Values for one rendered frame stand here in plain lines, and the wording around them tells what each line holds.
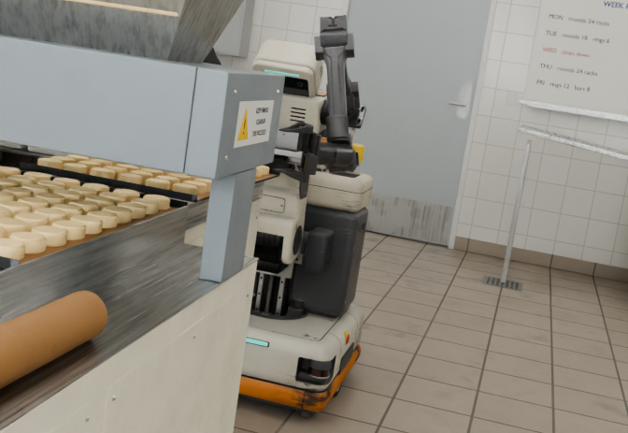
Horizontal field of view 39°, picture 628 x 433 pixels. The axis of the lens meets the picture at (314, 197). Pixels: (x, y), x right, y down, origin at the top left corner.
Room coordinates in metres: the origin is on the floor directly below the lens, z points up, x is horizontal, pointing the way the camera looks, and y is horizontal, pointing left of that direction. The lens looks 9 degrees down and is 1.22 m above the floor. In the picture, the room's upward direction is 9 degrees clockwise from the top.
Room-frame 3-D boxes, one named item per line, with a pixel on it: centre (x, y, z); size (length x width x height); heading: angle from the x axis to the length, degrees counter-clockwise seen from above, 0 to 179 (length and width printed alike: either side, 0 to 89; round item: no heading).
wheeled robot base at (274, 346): (3.27, 0.10, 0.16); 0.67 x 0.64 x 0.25; 167
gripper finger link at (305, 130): (2.19, 0.07, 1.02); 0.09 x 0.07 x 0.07; 122
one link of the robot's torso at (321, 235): (3.09, 0.07, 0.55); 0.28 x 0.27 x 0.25; 77
